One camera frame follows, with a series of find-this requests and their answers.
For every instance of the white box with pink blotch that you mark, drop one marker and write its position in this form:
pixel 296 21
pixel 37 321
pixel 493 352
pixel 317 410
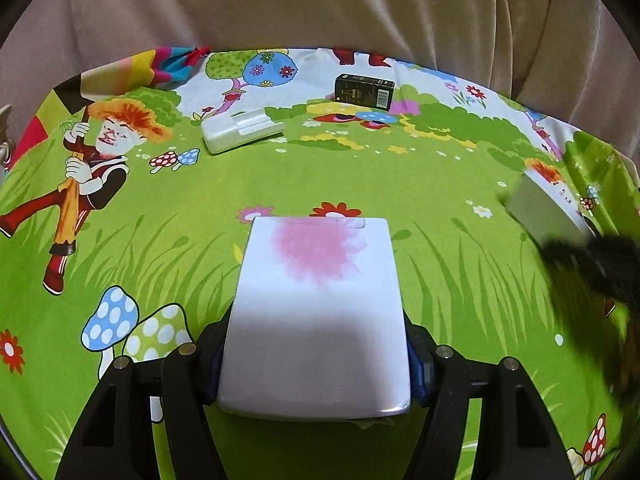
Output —
pixel 315 330

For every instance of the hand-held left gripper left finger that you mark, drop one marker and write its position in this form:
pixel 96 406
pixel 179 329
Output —
pixel 212 375

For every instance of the small plain white box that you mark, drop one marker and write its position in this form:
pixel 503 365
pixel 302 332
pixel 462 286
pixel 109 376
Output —
pixel 545 210

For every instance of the white plastic case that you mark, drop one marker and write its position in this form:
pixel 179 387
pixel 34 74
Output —
pixel 240 130

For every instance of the black box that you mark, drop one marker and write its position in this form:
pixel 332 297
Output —
pixel 365 91

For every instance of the printed cartoon blanket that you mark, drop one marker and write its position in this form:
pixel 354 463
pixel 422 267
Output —
pixel 300 180

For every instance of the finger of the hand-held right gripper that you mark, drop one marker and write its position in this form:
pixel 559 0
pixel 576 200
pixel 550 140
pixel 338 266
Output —
pixel 570 257

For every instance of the grey metal object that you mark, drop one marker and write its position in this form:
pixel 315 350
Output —
pixel 5 145

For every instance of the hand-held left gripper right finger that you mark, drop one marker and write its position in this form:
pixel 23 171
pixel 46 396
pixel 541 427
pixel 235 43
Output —
pixel 420 375

